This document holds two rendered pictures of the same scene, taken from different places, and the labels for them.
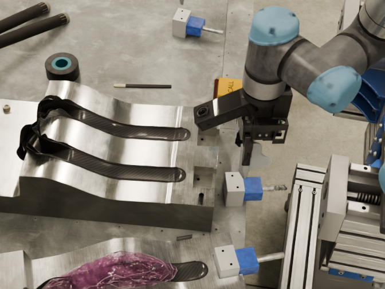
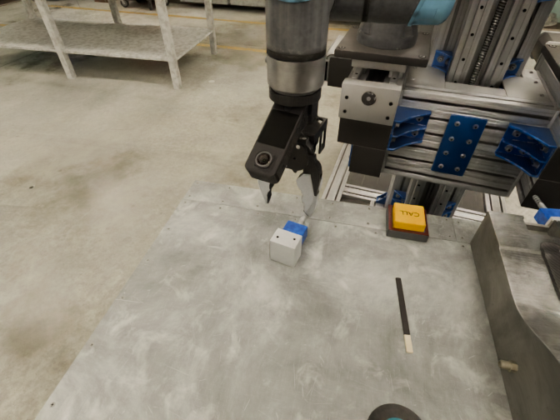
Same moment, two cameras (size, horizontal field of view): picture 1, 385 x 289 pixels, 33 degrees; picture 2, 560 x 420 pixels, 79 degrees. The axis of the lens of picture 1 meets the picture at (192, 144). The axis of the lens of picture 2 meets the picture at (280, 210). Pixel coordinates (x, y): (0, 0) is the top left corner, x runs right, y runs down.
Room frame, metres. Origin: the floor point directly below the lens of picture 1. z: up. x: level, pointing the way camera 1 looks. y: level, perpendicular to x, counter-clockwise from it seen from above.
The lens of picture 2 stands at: (1.27, 0.47, 1.32)
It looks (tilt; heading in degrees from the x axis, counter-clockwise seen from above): 43 degrees down; 281
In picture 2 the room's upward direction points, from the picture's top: straight up
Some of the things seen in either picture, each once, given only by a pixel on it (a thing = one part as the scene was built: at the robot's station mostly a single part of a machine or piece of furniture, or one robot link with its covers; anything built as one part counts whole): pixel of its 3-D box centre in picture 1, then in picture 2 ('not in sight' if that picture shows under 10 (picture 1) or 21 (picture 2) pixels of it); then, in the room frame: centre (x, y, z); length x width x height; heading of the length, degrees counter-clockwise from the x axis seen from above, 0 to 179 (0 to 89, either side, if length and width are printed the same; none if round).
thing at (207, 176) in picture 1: (204, 183); not in sight; (0.79, -0.03, 0.87); 0.05 x 0.05 x 0.04; 88
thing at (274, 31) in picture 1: (272, 45); not in sight; (0.81, -0.12, 1.23); 0.09 x 0.08 x 0.11; 47
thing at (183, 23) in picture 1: (199, 27); (295, 231); (1.33, 0.00, 0.83); 0.13 x 0.05 x 0.05; 76
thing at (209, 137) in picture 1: (207, 142); (536, 232); (0.90, -0.03, 0.87); 0.05 x 0.05 x 0.04; 88
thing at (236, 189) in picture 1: (256, 188); (549, 216); (0.82, -0.14, 0.83); 0.13 x 0.05 x 0.05; 97
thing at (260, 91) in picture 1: (264, 77); not in sight; (0.82, -0.12, 1.15); 0.08 x 0.08 x 0.05
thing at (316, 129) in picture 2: not in sight; (295, 124); (1.33, 0.02, 1.07); 0.09 x 0.08 x 0.12; 76
